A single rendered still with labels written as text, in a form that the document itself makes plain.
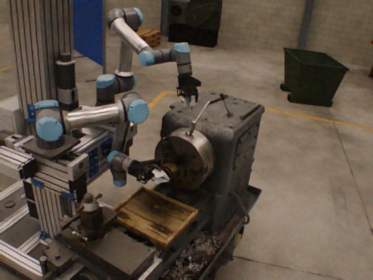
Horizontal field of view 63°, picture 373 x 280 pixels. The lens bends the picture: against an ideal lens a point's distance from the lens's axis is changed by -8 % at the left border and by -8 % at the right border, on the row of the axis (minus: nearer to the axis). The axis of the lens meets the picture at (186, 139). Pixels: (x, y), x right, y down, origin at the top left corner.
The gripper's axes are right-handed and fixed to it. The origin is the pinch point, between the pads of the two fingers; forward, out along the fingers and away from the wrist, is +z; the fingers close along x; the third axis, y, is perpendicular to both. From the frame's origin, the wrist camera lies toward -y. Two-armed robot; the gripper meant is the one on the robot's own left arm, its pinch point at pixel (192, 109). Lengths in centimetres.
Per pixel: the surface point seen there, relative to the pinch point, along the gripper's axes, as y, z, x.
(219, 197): 1, 52, 10
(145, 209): 38, 42, -13
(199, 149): 15.3, 16.4, 10.0
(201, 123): -2.5, 9.1, 2.6
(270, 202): -131, 137, -4
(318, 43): -1010, 64, -93
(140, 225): 49, 44, -9
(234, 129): -6.3, 13.1, 19.9
